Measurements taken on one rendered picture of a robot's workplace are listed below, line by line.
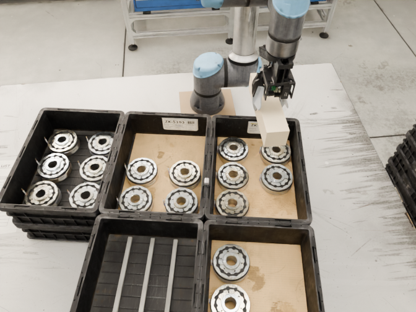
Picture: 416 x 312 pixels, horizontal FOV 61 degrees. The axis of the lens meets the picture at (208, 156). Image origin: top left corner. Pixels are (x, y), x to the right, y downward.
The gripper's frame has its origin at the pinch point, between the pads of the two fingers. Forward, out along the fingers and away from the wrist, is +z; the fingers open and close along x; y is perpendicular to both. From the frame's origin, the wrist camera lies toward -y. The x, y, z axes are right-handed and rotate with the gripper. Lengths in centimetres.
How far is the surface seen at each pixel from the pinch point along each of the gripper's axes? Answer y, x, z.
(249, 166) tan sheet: 2.7, -3.4, 26.6
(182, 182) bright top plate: 8.9, -26.5, 23.4
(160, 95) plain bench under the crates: -50, -34, 40
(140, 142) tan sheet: -11.9, -40.6, 26.6
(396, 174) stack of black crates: -23, 86, 84
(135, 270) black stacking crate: 34, -41, 27
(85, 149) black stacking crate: -11, -60, 27
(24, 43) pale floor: -203, -154, 110
